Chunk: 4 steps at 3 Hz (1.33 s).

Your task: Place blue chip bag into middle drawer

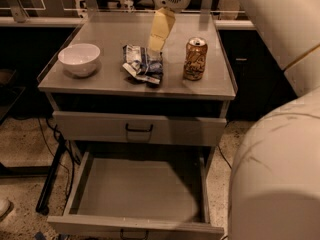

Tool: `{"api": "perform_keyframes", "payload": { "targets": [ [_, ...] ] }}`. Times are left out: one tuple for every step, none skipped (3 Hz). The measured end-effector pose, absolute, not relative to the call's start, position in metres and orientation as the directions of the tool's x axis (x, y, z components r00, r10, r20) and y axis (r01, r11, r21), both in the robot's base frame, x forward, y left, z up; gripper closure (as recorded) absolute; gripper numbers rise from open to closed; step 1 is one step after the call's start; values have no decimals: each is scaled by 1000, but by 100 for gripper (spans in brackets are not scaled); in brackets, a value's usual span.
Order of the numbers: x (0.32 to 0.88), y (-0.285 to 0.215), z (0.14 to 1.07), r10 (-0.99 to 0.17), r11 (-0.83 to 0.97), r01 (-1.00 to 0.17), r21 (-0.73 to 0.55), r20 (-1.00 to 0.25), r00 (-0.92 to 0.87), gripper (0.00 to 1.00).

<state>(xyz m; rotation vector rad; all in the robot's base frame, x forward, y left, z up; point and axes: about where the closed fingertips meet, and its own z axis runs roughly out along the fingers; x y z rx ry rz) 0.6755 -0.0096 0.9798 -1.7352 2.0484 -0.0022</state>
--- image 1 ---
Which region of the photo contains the white ceramic bowl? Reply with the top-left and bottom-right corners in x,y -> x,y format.
58,43 -> 101,77

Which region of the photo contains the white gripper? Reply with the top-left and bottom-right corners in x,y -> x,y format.
148,0 -> 191,52

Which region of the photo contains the blue chip bag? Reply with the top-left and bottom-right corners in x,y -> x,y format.
122,44 -> 163,86

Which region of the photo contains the white shoe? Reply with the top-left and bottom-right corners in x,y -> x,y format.
0,198 -> 11,218

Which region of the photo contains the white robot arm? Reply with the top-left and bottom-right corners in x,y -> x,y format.
222,0 -> 320,240

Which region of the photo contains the orange soda can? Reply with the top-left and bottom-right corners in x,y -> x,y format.
183,37 -> 208,81

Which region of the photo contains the closed upper grey drawer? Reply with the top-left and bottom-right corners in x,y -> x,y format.
53,111 -> 226,146

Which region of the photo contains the clear water bottle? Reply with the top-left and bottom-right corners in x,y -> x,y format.
124,0 -> 134,11

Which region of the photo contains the black metal frame leg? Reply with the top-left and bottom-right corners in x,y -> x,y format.
36,139 -> 65,215

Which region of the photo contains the white horizontal rail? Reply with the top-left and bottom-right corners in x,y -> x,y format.
0,17 -> 256,30

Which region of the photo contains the open middle grey drawer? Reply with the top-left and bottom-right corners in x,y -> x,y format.
48,152 -> 224,240

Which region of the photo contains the grey drawer cabinet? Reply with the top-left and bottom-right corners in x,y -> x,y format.
39,12 -> 236,163

